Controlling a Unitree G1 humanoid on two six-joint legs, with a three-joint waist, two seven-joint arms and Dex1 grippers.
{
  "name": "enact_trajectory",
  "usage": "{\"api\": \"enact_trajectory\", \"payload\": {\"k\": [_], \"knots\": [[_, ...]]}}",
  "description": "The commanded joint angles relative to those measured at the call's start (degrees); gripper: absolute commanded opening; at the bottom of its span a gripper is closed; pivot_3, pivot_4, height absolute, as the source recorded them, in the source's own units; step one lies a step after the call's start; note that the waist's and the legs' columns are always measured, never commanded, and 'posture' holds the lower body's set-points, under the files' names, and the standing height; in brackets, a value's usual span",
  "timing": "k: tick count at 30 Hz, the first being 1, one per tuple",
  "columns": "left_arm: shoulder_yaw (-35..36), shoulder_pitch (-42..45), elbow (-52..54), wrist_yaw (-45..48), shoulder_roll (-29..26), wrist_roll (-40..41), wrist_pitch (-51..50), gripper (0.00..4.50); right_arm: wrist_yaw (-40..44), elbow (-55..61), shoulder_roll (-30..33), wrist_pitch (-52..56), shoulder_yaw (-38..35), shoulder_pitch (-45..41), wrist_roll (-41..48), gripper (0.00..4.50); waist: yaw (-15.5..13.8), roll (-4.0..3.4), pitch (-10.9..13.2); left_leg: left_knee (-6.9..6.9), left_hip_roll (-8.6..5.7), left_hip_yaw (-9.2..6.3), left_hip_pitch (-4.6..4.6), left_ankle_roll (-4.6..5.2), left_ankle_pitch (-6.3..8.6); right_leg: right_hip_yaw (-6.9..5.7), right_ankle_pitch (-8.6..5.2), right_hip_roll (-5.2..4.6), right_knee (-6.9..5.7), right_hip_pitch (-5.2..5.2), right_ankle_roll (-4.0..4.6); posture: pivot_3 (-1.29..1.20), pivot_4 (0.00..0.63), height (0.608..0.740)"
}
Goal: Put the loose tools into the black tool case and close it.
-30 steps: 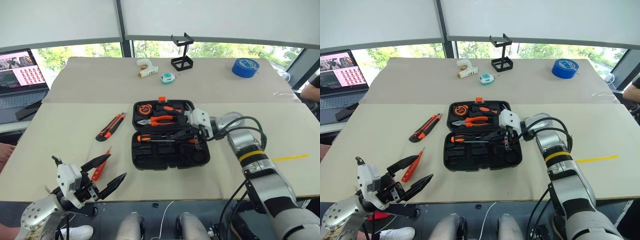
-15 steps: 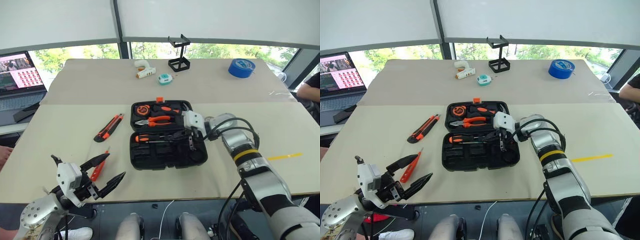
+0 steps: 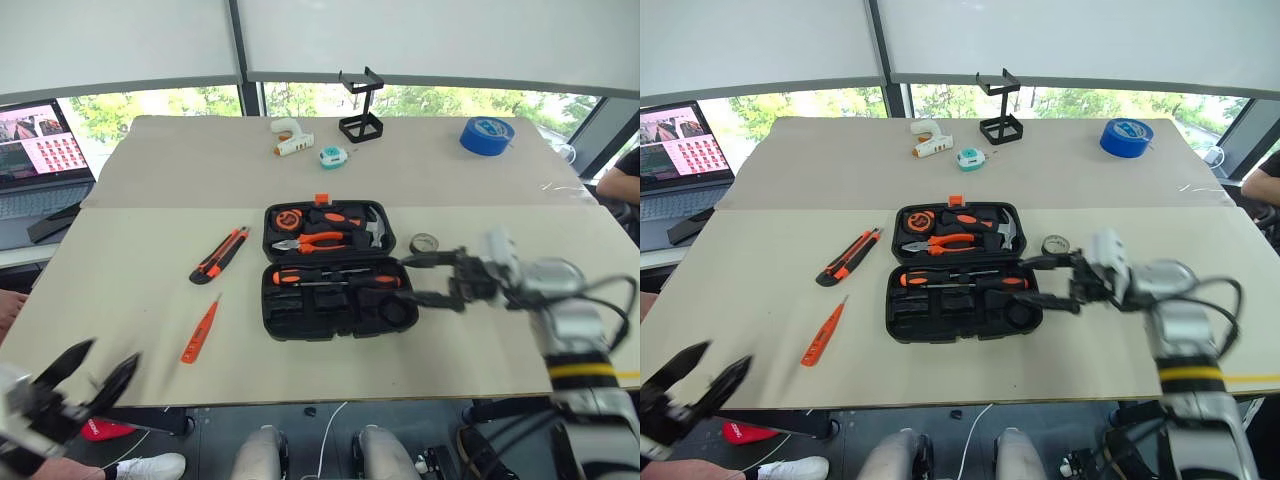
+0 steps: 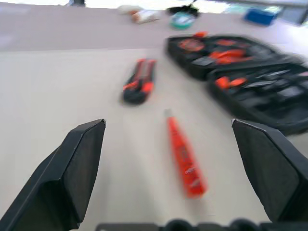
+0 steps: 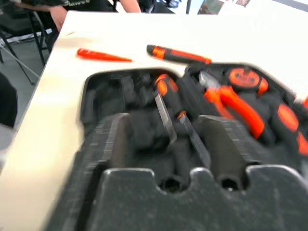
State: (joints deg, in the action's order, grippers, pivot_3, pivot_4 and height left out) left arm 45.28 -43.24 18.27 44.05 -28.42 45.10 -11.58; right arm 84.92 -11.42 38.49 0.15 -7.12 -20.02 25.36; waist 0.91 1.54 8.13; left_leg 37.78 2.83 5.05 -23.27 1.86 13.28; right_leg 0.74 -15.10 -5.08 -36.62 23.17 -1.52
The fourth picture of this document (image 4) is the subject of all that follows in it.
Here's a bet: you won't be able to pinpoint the black cable bundle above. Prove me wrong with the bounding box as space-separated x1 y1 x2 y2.
167 4 200 17

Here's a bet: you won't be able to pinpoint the blue plastic box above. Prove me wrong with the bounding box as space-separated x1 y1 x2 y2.
244 8 277 26

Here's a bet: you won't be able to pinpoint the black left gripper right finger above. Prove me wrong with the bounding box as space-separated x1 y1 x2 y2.
231 118 308 224

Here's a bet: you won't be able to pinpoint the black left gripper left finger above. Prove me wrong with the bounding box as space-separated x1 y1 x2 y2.
0 118 107 231

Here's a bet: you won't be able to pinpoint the teal tape roll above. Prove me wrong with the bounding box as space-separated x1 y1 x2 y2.
169 12 195 30

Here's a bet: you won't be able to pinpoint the orange handled pliers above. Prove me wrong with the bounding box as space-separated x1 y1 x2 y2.
208 49 253 65

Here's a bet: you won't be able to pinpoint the white and orange bottle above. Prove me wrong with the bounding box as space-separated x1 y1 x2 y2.
129 9 161 24

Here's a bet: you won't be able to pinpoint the orange handled screwdriver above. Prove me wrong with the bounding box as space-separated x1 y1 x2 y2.
215 76 231 90
230 77 248 88

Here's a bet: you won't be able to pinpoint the black plastic tool case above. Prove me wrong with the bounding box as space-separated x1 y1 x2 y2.
165 35 308 135

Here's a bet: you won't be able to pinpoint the orange and black pliers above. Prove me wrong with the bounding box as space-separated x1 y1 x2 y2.
120 58 157 104

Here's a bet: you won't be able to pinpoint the orange round tape measure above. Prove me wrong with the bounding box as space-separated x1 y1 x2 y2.
178 38 205 52

